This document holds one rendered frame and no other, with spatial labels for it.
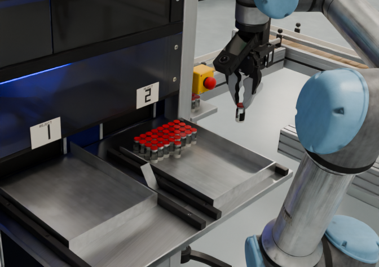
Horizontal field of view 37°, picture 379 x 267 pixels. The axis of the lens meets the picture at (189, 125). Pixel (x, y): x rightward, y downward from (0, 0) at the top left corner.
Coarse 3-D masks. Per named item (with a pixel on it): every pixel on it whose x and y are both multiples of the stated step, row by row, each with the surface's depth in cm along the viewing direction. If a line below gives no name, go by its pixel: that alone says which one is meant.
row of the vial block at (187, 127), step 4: (180, 128) 163; (184, 128) 163; (188, 128) 164; (172, 132) 161; (176, 132) 161; (180, 132) 162; (164, 136) 158; (168, 136) 158; (172, 136) 159; (152, 140) 156; (156, 140) 156; (160, 140) 156; (148, 144) 154; (152, 144) 155; (144, 148) 154; (148, 148) 153; (144, 152) 154; (148, 152) 154; (144, 156) 155; (148, 156) 154; (148, 160) 155
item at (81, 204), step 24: (72, 144) 155; (48, 168) 149; (72, 168) 149; (96, 168) 150; (0, 192) 135; (24, 192) 139; (48, 192) 139; (72, 192) 140; (96, 192) 140; (120, 192) 141; (144, 192) 139; (48, 216) 131; (72, 216) 131; (96, 216) 132; (120, 216) 128; (72, 240) 119
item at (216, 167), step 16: (208, 144) 165; (224, 144) 163; (144, 160) 149; (176, 160) 156; (192, 160) 157; (208, 160) 157; (224, 160) 158; (240, 160) 158; (256, 160) 156; (272, 160) 153; (176, 176) 149; (192, 176) 149; (208, 176) 150; (224, 176) 150; (240, 176) 151; (256, 176) 147; (192, 192) 139; (208, 192) 143; (224, 192) 138; (240, 192) 143
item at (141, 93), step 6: (156, 84) 161; (138, 90) 156; (144, 90) 158; (156, 90) 162; (138, 96) 157; (144, 96) 159; (150, 96) 161; (156, 96) 163; (138, 102) 158; (144, 102) 160; (150, 102) 162; (138, 108) 159
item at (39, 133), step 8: (56, 120) 138; (32, 128) 134; (40, 128) 135; (56, 128) 139; (32, 136) 135; (40, 136) 136; (48, 136) 138; (56, 136) 140; (32, 144) 135; (40, 144) 137
